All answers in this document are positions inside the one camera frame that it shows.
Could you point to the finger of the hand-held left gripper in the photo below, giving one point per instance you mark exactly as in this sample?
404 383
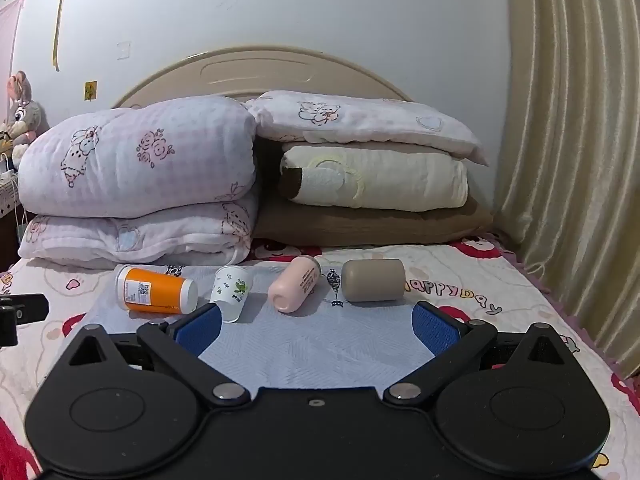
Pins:
27 306

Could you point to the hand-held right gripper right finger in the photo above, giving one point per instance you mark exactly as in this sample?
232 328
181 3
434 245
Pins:
437 332

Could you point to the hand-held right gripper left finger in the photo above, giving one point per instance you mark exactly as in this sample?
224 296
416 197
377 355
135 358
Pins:
200 332

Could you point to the white paper cup green print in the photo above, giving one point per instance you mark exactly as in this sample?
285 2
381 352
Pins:
232 290

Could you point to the taupe cup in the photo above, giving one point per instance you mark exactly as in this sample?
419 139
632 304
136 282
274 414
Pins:
372 280

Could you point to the orange bottle with white cap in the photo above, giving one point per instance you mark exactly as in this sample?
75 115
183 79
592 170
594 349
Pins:
150 290

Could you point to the pink bottle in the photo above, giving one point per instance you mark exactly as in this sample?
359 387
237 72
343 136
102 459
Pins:
292 287

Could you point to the light blue mat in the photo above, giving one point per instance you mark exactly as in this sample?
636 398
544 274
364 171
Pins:
310 340

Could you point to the lace covered nightstand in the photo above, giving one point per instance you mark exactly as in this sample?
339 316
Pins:
9 195

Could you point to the pink checked folded quilt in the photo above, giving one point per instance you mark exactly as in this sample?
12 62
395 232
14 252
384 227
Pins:
140 235
130 155

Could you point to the brown pillow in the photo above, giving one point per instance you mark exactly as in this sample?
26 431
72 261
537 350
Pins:
375 227

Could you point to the cream folded quilt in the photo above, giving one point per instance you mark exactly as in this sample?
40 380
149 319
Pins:
400 180

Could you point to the grey plush rabbit toy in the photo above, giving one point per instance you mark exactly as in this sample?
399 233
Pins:
25 110

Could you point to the cream pleated curtain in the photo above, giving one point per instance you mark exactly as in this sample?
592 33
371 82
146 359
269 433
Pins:
575 160

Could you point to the pink printed pillow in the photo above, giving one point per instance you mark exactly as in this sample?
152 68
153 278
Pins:
370 120

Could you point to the beige bed headboard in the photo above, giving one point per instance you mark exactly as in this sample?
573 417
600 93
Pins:
260 70

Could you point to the yellow wall sticker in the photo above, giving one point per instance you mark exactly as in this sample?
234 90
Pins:
90 91

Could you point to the white wall switch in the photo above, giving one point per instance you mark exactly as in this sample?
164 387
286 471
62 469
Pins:
123 51

